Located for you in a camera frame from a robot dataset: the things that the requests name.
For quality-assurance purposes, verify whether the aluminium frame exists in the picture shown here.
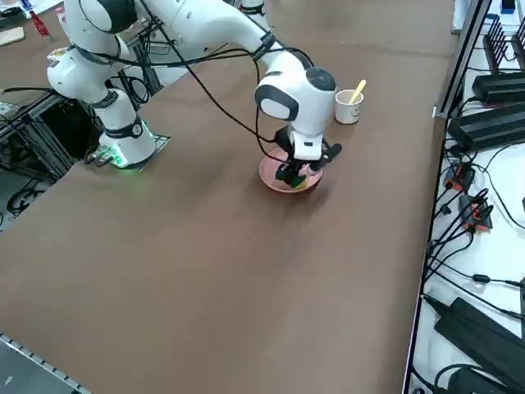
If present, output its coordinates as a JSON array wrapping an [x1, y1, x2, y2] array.
[[0, 88, 79, 186]]

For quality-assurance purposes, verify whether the white smiley mug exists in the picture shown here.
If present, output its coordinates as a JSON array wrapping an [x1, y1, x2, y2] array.
[[335, 89, 365, 125]]

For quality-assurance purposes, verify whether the aluminium post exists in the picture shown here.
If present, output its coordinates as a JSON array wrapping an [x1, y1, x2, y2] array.
[[433, 0, 493, 119]]

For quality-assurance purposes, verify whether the green and yellow sponge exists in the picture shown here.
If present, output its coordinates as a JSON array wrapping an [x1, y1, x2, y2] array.
[[275, 163, 308, 191]]

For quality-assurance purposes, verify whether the pink plate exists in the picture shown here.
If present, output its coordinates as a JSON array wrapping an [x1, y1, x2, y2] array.
[[258, 148, 324, 194]]

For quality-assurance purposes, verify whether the black power brick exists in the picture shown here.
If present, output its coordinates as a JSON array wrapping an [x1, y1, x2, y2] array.
[[446, 104, 525, 152], [471, 72, 525, 106]]

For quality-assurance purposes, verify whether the cardboard piece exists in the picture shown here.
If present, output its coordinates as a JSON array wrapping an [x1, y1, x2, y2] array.
[[0, 26, 26, 48]]

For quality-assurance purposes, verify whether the yellow spoon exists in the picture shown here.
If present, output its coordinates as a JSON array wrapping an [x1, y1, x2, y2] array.
[[348, 79, 368, 104]]

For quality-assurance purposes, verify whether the large black adapter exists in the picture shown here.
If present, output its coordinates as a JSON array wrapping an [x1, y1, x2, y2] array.
[[433, 296, 525, 373]]

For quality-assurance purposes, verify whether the orange and black connector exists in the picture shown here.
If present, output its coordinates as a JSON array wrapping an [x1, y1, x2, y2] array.
[[458, 194, 494, 234], [444, 163, 477, 190]]

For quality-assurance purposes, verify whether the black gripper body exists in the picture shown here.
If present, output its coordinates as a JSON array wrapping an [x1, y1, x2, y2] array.
[[275, 126, 297, 163]]

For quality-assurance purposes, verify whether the red and white packet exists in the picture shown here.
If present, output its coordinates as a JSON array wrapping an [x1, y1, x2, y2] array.
[[30, 8, 53, 41]]

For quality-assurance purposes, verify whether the black cable with ferrite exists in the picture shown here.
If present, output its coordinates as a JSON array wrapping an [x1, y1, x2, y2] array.
[[426, 262, 525, 289]]

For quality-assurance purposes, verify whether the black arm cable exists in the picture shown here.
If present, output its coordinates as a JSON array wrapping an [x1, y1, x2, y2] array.
[[77, 0, 317, 165]]

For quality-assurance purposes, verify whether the black comb rack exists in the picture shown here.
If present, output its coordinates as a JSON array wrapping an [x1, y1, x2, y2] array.
[[482, 14, 525, 76]]

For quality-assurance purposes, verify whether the grey table edge rail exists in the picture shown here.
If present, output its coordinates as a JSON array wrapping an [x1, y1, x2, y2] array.
[[0, 331, 94, 394]]

